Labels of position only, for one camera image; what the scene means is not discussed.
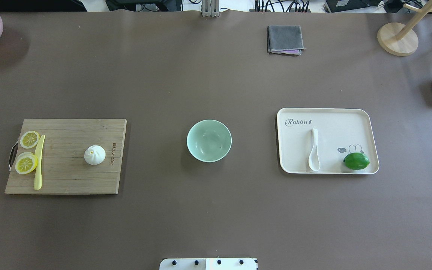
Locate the white steamed bun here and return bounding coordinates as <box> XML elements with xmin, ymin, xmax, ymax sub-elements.
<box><xmin>84</xmin><ymin>145</ymin><xmax>106</xmax><ymax>165</ymax></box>

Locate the white ceramic spoon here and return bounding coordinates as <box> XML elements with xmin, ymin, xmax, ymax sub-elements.
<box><xmin>307</xmin><ymin>128</ymin><xmax>321</xmax><ymax>171</ymax></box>

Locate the mint green bowl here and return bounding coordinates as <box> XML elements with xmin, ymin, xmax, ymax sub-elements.
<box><xmin>186</xmin><ymin>119</ymin><xmax>233</xmax><ymax>163</ymax></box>

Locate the lemon slice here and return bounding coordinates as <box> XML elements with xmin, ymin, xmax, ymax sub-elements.
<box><xmin>19</xmin><ymin>130</ymin><xmax>41</xmax><ymax>149</ymax></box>
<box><xmin>14</xmin><ymin>152</ymin><xmax>38</xmax><ymax>175</ymax></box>

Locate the aluminium frame post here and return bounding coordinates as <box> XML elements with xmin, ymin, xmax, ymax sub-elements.
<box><xmin>202</xmin><ymin>0</ymin><xmax>220</xmax><ymax>17</ymax></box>

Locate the green lime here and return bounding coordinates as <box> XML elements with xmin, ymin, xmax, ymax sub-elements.
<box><xmin>343</xmin><ymin>152</ymin><xmax>370</xmax><ymax>170</ymax></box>

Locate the grey folded cloth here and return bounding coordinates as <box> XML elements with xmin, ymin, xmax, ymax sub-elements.
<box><xmin>267</xmin><ymin>25</ymin><xmax>306</xmax><ymax>56</ymax></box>

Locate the wooden mug tree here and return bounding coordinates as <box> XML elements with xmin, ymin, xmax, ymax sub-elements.
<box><xmin>377</xmin><ymin>0</ymin><xmax>432</xmax><ymax>57</ymax></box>

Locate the yellow plastic knife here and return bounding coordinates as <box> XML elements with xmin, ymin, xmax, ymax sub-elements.
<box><xmin>34</xmin><ymin>135</ymin><xmax>46</xmax><ymax>191</ymax></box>

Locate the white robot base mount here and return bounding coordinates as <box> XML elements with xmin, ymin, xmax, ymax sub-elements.
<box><xmin>159</xmin><ymin>257</ymin><xmax>258</xmax><ymax>270</ymax></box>

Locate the cream rabbit tray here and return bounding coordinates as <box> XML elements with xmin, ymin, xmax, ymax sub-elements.
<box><xmin>276</xmin><ymin>108</ymin><xmax>380</xmax><ymax>175</ymax></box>

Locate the lower lemon slice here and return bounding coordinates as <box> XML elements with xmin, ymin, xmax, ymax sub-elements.
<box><xmin>14</xmin><ymin>152</ymin><xmax>38</xmax><ymax>175</ymax></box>

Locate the upper lemon slice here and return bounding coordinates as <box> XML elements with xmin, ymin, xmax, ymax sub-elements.
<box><xmin>19</xmin><ymin>130</ymin><xmax>41</xmax><ymax>149</ymax></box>

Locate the bamboo cutting board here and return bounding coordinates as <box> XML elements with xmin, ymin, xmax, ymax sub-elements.
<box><xmin>5</xmin><ymin>118</ymin><xmax>127</xmax><ymax>195</ymax></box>

